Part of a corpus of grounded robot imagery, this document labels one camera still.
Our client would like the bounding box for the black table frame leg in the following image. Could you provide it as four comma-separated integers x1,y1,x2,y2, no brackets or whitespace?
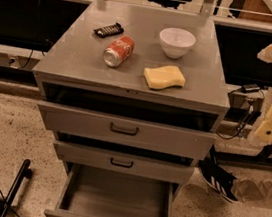
209,143,272,167

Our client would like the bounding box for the red soda can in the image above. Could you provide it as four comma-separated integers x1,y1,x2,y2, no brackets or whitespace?
103,35,135,68

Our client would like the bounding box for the grey metal drawer cabinet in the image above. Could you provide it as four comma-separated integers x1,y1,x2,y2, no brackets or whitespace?
19,0,243,193

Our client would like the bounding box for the grey top drawer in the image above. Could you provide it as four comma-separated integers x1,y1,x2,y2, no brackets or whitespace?
38,83,216,159

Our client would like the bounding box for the grey middle drawer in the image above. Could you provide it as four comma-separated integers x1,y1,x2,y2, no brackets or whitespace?
53,134,194,184

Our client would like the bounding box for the black snack bar wrapper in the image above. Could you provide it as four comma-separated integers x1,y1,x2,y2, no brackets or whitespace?
93,23,124,38

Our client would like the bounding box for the grey open bottom drawer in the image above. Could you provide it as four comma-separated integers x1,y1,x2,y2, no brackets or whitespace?
44,165,173,217

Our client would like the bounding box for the black power adapter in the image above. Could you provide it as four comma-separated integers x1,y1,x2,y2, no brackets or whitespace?
242,84,260,93

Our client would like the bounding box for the black hanging cable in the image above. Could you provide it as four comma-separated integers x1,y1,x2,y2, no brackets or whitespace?
19,0,56,74

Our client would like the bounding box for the white bowl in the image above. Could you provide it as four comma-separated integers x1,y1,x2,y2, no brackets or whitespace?
159,27,196,59

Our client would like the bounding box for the black white striped sneaker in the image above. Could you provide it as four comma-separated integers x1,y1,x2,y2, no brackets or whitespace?
193,155,245,205

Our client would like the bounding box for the yellow green sponge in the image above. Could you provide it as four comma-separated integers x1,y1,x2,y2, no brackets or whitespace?
143,65,185,90

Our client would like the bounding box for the black stand leg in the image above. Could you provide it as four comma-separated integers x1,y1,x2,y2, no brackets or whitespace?
0,159,32,217

